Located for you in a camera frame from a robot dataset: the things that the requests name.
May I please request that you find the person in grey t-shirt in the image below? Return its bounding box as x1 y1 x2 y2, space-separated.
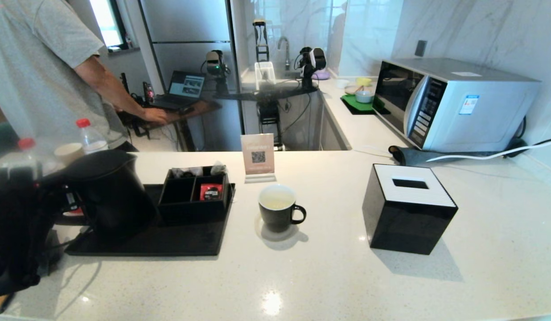
0 0 138 152

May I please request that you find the black serving tray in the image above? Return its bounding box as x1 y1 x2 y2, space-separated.
65 183 236 257

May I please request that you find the black electric kettle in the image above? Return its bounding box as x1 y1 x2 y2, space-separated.
64 149 158 239

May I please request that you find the round white coaster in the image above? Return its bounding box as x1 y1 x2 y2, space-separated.
255 213 299 242

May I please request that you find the black power cable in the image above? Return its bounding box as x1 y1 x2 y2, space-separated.
507 116 551 154

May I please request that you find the brown paper cup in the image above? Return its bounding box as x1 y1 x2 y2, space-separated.
54 143 85 163

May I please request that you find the red Nescafe sachet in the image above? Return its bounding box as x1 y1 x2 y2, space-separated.
200 184 223 201

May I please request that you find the chrome sink faucet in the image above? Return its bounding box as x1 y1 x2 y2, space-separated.
278 37 290 72

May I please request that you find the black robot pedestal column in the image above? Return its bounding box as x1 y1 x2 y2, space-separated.
258 100 285 151

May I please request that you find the bright window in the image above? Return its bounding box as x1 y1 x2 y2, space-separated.
89 0 128 51

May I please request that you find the white cable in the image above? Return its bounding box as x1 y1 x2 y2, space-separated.
425 137 551 163

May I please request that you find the brown wooden side table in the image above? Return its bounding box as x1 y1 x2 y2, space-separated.
117 100 222 152

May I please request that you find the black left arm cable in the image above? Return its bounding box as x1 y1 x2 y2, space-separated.
41 227 94 250

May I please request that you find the silver microwave oven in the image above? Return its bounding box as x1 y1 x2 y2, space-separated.
374 58 540 153

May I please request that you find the silver refrigerator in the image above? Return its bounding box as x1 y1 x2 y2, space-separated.
140 0 243 152

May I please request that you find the clear water bottle red cap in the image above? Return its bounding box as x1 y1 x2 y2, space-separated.
17 138 58 177
76 118 109 154

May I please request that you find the black mug white inside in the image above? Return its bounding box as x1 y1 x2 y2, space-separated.
258 184 307 233

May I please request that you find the teal chair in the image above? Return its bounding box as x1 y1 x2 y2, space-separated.
0 123 20 154

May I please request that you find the grey camera head green light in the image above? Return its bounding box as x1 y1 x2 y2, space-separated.
206 50 229 96

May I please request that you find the black tripod stand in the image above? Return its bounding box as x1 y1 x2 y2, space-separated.
119 74 156 136

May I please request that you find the white wire basket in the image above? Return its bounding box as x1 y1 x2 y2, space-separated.
255 62 276 92

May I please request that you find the person's bare forearm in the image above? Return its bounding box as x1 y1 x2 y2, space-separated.
74 56 147 117

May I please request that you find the open laptop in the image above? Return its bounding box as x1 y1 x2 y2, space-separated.
153 70 207 111

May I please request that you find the person's hand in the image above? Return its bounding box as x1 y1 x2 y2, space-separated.
142 107 169 124

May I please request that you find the black compartment organizer box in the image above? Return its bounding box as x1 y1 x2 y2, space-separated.
159 166 231 223

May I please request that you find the black tissue box white lid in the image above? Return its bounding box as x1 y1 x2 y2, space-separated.
362 164 459 255

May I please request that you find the black upright gripper frame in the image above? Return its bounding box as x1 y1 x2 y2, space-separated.
252 19 270 63

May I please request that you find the beige QR code sign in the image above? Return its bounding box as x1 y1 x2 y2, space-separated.
241 134 277 184

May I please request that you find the green mat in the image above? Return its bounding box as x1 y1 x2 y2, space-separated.
340 95 387 116

